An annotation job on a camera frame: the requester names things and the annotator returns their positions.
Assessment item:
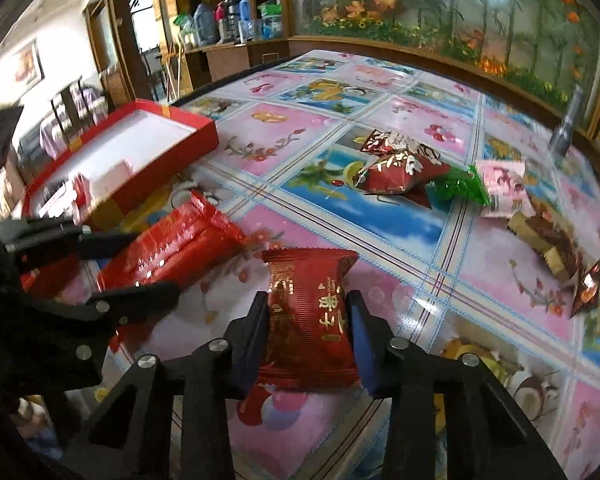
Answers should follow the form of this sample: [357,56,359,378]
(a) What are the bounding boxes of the dark red pastry packet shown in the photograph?
[258,248,358,391]

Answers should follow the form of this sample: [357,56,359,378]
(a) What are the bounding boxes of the red gift box white interior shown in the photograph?
[21,100,219,231]

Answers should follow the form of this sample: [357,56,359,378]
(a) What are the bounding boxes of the floral plastic tablecloth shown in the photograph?
[29,49,600,480]

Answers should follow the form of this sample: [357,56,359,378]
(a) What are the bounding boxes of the red white snack packet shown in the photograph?
[352,150,452,208]

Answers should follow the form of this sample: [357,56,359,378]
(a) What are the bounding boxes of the green snack packet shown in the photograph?
[426,165,490,207]

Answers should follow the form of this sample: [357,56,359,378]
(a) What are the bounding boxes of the red white-pattern snack packet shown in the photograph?
[360,129,441,164]

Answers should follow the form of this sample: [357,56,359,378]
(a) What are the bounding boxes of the gold brown candy pile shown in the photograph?
[507,207,600,318]

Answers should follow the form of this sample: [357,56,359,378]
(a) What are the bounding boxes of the pink snack packet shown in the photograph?
[476,159,534,219]

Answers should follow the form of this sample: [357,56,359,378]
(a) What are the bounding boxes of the bottles on wooden counter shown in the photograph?
[173,0,283,48]

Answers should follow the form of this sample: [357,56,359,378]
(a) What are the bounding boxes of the metal flashlight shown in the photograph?
[550,84,584,157]

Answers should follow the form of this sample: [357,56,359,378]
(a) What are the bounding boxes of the glass flower painting panel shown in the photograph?
[291,0,600,110]

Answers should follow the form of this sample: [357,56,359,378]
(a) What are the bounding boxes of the framed wall picture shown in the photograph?
[12,40,44,94]

